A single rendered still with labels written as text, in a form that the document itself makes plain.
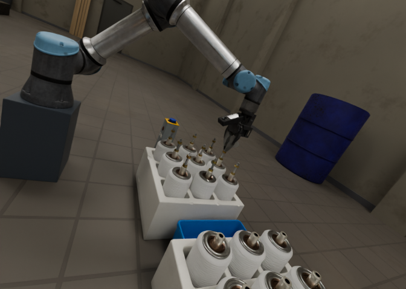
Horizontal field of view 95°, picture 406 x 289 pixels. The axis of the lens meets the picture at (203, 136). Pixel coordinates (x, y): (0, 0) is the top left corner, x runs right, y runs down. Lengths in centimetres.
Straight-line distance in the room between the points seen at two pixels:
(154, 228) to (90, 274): 21
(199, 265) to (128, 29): 81
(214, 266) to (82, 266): 39
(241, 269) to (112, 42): 88
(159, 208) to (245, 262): 31
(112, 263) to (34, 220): 28
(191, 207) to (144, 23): 72
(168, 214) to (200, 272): 26
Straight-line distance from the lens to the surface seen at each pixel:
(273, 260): 68
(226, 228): 88
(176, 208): 72
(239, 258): 59
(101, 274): 71
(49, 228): 81
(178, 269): 55
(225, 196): 83
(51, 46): 81
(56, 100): 84
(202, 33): 68
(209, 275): 53
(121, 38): 88
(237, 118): 83
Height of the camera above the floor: 60
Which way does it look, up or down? 16 degrees down
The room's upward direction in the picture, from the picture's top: 24 degrees clockwise
